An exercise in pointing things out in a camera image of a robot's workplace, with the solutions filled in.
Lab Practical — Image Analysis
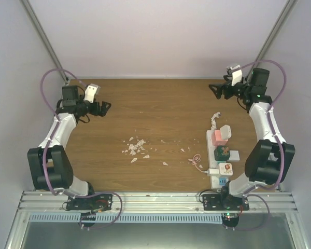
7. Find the white power strip cord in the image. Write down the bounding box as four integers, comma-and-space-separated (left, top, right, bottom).
209, 111, 222, 131

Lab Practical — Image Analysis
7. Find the white rounded square adapter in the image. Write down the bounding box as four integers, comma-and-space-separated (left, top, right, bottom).
219, 124, 232, 140

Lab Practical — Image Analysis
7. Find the pink cube socket adapter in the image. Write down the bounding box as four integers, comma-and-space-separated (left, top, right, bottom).
211, 130, 228, 147

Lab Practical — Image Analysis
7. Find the green dragon cube adapter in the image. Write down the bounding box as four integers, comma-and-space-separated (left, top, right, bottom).
214, 146, 230, 161

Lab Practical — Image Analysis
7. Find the white plug adapter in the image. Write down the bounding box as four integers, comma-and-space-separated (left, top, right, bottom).
228, 150, 240, 162

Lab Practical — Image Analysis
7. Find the white power strip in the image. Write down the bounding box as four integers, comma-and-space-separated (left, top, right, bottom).
206, 130, 230, 190

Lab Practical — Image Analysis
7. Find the white cube adapter red print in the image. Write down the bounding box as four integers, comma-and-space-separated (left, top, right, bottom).
217, 162, 233, 177

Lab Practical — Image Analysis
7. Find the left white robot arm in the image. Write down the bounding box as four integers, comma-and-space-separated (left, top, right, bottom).
27, 84, 111, 210

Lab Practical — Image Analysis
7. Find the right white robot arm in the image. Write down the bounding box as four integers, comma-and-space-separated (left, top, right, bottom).
209, 65, 295, 210

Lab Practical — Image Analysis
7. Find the white usb charger plug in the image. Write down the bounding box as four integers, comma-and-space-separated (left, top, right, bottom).
207, 168, 219, 176

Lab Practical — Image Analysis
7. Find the white paper scrap pile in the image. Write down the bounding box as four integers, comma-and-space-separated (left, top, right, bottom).
121, 136, 151, 164

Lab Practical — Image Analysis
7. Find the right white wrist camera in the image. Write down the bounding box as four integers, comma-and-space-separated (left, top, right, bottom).
227, 64, 243, 87

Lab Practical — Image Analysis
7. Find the pink coiled usb cable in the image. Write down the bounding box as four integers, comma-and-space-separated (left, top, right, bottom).
188, 154, 209, 173

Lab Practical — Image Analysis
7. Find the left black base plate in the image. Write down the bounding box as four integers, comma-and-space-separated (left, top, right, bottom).
62, 193, 113, 213

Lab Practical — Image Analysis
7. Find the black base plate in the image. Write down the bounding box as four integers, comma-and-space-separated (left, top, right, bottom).
62, 193, 113, 213
199, 191, 250, 212

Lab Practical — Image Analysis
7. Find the right aluminium frame post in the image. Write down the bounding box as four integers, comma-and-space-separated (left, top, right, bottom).
248, 0, 298, 79

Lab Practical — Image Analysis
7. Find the aluminium frame post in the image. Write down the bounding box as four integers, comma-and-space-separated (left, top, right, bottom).
20, 0, 63, 69
248, 0, 298, 79

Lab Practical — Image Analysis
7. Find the aluminium front rail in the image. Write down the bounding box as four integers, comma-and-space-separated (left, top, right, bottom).
18, 191, 298, 213

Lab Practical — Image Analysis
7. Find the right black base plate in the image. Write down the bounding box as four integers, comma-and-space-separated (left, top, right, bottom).
199, 191, 250, 212

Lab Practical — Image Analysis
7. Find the grey slotted cable duct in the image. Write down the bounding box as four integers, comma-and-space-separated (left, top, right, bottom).
29, 212, 222, 224

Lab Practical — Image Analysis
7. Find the left aluminium frame post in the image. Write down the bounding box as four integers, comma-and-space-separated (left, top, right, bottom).
20, 0, 63, 69

